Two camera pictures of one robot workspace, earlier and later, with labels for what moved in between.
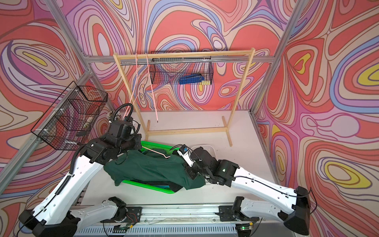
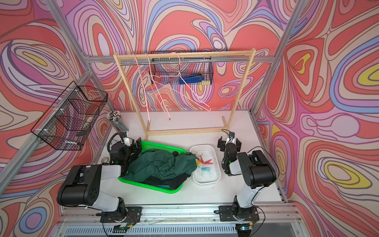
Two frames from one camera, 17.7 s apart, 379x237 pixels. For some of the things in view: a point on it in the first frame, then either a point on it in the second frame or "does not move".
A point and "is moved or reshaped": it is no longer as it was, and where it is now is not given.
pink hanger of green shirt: [156, 152] -> [186, 82]
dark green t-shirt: [151, 166] is moved or reshaped
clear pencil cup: [113, 115] does not move
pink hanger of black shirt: [152, 87] -> [157, 88]
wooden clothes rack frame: [149, 132] does not move
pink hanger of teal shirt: [134, 97] -> [143, 87]
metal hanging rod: [186, 62] does not move
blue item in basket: [190, 79] does not move
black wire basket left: [68, 124] does not move
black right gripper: [189, 169] -> [221, 144]
